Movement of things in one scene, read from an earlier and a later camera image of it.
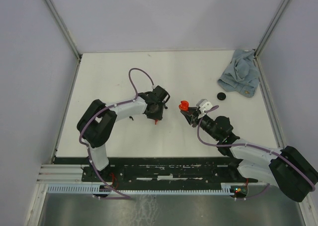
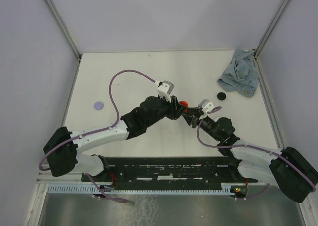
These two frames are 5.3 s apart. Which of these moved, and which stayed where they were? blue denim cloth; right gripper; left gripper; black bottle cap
Moved: left gripper
Stayed: right gripper; black bottle cap; blue denim cloth
